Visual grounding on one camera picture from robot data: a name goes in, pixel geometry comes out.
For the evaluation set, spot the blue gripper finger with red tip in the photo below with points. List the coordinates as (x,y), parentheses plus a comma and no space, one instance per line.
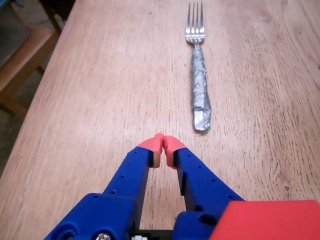
(125,180)
(197,177)

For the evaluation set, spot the light wooden stool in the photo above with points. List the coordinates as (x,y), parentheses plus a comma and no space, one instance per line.
(27,55)

